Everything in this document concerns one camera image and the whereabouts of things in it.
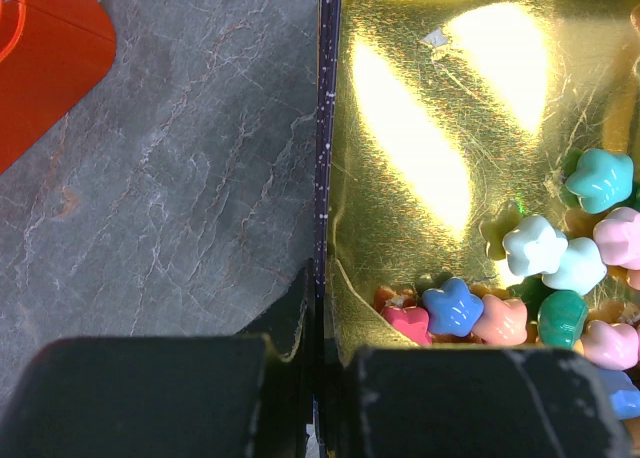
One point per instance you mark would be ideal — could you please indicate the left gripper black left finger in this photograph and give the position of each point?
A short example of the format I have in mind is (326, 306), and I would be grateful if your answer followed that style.
(242, 395)

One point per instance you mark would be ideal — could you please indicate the orange candy box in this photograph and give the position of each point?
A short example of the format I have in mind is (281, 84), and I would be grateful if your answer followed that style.
(53, 52)

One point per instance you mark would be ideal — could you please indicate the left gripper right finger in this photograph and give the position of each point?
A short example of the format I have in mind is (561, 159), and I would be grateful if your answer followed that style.
(392, 398)

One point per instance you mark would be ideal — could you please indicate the star candy tin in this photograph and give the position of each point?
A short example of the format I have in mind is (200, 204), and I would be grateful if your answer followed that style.
(454, 120)

